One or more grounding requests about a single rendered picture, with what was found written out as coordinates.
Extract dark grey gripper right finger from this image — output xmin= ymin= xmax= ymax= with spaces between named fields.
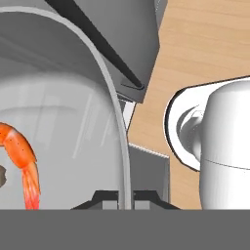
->
xmin=133 ymin=189 xmax=182 ymax=211

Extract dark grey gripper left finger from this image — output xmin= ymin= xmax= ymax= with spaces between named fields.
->
xmin=70 ymin=189 xmax=119 ymax=211

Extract clear round meat container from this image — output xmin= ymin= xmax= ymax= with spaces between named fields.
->
xmin=0 ymin=6 xmax=133 ymax=211

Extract orange shrimp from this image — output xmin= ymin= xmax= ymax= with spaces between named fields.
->
xmin=0 ymin=121 xmax=42 ymax=211

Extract dark brown meat piece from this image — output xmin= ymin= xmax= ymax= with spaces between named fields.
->
xmin=0 ymin=164 xmax=10 ymax=189

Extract grey fridge drawer front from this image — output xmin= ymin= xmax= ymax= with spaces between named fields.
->
xmin=128 ymin=143 xmax=172 ymax=205

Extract white rounded cylinder, black rim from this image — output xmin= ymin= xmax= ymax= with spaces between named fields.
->
xmin=163 ymin=75 xmax=250 ymax=211

